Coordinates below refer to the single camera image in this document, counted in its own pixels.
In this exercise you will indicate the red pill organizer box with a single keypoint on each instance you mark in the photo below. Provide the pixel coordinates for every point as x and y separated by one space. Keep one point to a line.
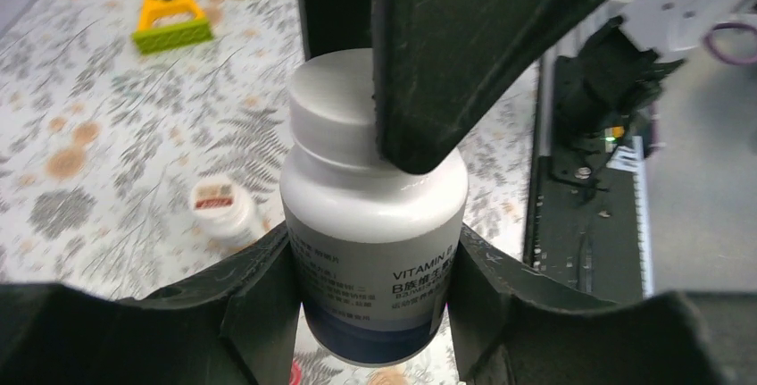
295 375

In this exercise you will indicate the white slotted cable duct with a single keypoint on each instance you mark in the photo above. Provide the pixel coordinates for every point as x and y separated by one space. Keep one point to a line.
641 216

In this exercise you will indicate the yellow green plastic tool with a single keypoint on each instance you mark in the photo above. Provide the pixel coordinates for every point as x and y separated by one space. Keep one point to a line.
169 24

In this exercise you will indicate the white orange pill bottle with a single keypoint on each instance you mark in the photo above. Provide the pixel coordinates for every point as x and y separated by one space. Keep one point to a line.
226 212

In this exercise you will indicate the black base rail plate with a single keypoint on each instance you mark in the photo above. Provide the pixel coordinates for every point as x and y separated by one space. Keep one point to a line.
583 226

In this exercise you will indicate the floral patterned table mat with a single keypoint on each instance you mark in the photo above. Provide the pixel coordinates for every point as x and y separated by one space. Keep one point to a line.
101 145

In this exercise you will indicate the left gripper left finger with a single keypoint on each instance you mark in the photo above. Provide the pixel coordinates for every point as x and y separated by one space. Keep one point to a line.
232 323

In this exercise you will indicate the white dark pill bottle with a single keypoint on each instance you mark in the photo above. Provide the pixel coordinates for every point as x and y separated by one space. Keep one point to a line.
373 245

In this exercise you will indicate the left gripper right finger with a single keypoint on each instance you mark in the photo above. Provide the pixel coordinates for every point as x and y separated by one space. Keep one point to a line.
513 325

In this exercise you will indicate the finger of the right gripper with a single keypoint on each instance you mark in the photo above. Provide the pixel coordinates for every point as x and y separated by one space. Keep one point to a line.
435 67

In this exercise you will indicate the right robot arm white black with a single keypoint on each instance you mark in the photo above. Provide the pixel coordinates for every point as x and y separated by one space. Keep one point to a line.
663 30

